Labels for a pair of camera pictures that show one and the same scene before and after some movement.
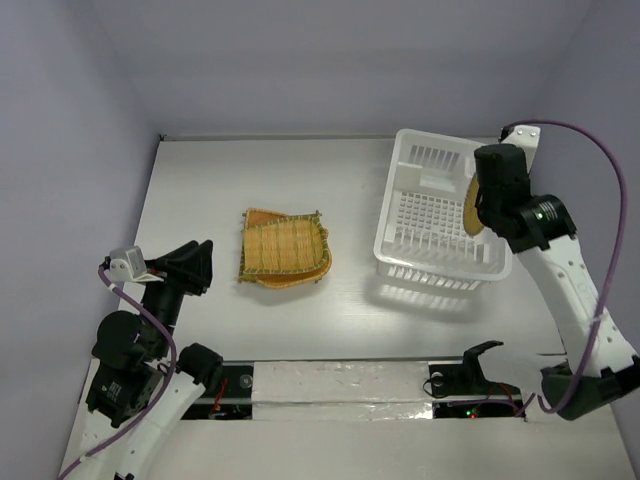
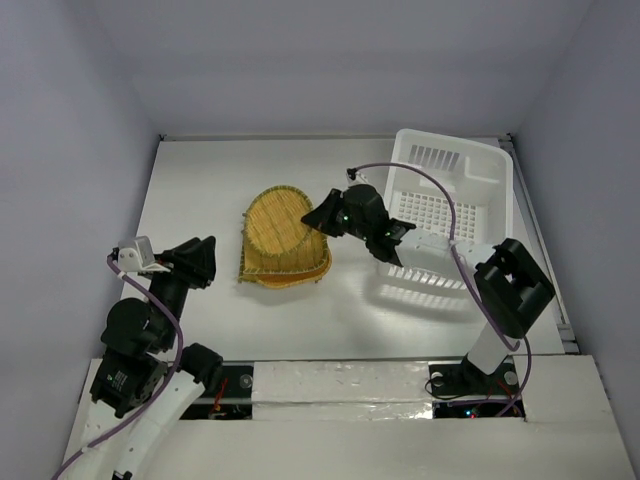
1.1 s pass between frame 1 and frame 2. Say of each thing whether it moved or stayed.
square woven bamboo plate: stayed
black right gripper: moved
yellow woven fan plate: stayed
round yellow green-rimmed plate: moved
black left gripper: stayed
